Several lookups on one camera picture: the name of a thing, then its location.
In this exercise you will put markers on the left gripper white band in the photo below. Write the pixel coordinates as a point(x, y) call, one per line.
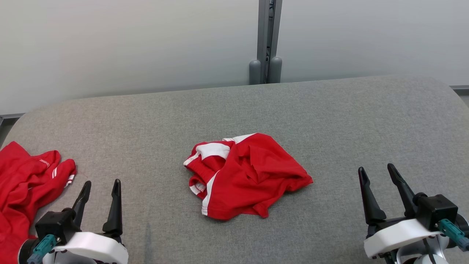
point(95, 249)

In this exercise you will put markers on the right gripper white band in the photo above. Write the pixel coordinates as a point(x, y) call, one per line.
point(399, 234)

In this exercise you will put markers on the red shirt with white stripes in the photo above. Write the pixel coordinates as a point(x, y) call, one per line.
point(22, 183)

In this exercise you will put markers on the red shorts with white trim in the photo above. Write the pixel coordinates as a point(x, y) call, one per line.
point(253, 183)

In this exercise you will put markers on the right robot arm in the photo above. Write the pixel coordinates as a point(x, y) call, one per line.
point(449, 253)

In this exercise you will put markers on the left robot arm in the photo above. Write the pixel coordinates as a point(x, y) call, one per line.
point(26, 253)

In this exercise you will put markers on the grey fabric sofa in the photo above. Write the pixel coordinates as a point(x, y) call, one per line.
point(329, 139)

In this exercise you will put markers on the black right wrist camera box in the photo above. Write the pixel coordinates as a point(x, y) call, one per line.
point(436, 211)

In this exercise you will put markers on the teal left camera connector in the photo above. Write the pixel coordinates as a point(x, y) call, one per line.
point(43, 247)

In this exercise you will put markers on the teal camera connector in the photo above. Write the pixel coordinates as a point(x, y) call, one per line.
point(453, 233)
point(43, 247)

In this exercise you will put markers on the teal right camera connector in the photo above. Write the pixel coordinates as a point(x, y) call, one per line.
point(453, 233)

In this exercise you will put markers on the grey cylindrical post cap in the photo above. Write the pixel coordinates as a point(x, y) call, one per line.
point(276, 69)
point(254, 72)

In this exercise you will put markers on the grey metal partition post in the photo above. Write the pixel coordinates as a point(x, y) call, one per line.
point(268, 36)

